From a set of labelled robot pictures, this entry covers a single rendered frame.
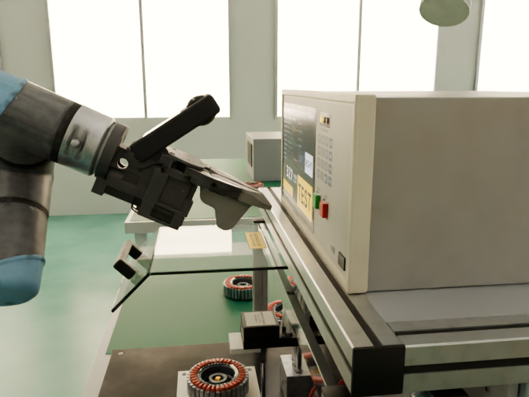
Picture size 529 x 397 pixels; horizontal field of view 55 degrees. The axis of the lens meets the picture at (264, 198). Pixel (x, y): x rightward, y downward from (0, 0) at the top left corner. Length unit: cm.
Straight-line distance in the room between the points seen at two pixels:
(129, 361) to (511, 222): 81
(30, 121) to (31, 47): 494
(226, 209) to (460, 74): 548
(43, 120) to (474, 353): 49
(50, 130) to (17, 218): 11
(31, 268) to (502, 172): 52
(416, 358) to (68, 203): 527
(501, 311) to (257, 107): 490
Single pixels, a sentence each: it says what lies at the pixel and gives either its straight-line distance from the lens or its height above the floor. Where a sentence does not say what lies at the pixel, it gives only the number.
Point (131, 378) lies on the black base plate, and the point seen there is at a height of 77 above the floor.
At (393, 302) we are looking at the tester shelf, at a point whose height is 111.
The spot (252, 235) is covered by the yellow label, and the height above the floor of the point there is 107.
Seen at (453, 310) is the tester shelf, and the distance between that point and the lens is 54.
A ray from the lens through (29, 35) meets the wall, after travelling 556.
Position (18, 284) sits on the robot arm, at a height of 112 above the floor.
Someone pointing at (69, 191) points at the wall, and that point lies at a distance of 558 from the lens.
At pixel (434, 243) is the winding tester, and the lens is 56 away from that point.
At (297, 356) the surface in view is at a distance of 95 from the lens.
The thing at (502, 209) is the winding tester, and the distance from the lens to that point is 59.
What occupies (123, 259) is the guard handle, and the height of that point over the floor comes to 106.
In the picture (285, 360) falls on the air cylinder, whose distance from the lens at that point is 100.
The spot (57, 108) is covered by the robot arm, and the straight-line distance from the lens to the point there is 62.
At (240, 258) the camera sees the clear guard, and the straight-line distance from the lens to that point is 79.
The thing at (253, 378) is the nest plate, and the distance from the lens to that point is 102.
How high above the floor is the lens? 133
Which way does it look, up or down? 13 degrees down
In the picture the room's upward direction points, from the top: straight up
